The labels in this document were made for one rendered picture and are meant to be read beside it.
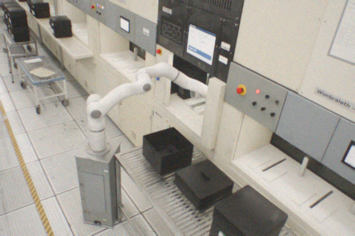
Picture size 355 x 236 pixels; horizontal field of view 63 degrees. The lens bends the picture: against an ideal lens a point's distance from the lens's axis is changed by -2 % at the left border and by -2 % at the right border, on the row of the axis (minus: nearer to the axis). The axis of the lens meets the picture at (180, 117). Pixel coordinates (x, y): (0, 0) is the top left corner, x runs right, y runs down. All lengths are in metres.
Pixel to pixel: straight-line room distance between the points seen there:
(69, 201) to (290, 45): 2.34
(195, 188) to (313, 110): 0.84
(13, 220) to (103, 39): 2.24
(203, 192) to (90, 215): 1.19
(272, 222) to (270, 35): 0.98
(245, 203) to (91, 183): 1.26
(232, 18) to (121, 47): 2.36
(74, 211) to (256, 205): 1.79
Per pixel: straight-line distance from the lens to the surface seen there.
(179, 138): 2.27
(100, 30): 3.83
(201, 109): 2.64
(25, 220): 2.99
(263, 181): 2.07
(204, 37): 2.08
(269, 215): 1.67
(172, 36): 2.39
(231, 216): 1.60
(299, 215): 1.95
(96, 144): 2.27
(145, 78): 2.02
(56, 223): 2.90
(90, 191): 2.51
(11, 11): 5.64
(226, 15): 1.92
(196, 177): 1.98
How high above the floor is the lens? 2.20
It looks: 32 degrees down
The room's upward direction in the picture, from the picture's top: 6 degrees clockwise
